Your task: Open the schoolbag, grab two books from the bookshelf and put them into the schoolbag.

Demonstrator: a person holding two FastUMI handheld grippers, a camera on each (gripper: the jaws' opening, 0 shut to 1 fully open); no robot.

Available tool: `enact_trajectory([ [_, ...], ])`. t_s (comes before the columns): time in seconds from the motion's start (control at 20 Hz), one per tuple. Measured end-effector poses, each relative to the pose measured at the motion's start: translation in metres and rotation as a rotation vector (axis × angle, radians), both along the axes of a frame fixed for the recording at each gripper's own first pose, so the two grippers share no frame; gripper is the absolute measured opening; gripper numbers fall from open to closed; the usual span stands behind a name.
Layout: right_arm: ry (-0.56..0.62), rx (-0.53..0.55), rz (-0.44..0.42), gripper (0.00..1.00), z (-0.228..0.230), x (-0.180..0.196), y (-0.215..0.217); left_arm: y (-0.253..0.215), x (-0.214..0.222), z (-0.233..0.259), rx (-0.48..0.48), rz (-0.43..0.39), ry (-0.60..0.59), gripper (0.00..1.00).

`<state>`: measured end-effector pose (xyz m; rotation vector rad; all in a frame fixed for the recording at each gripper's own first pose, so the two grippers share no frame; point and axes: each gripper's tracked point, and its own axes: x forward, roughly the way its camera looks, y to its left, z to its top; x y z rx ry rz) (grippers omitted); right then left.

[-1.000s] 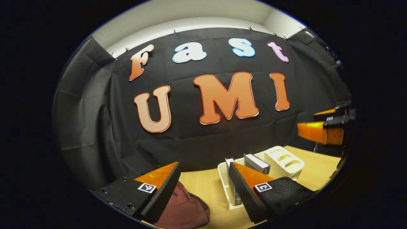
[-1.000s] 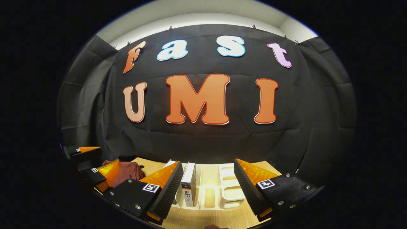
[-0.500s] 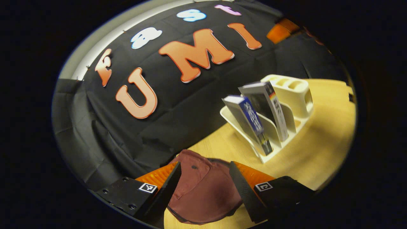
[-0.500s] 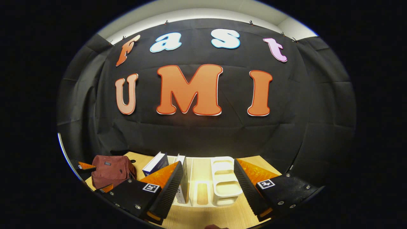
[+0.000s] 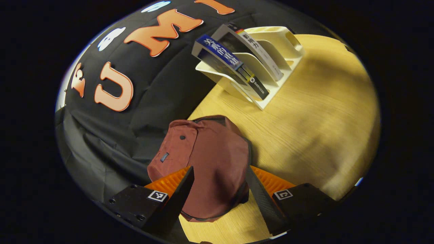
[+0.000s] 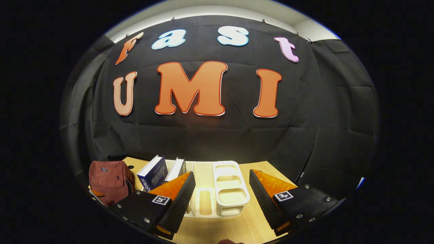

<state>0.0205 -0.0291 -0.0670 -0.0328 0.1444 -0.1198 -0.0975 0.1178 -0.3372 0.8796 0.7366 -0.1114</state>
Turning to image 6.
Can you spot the white bookshelf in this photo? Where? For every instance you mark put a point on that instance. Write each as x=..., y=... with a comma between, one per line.
x=230, y=196

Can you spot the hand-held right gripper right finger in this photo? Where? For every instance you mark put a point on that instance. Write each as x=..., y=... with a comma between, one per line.
x=262, y=200

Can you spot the maroon schoolbag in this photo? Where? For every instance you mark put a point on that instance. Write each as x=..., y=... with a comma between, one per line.
x=110, y=179

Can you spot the blue book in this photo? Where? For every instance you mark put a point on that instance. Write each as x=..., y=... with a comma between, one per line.
x=154, y=176

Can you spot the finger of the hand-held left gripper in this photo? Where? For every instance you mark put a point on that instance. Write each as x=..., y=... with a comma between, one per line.
x=96, y=194

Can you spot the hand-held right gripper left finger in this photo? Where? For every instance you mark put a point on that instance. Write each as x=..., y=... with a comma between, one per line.
x=181, y=203

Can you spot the white portrait cover book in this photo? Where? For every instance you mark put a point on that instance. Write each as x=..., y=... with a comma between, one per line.
x=174, y=171

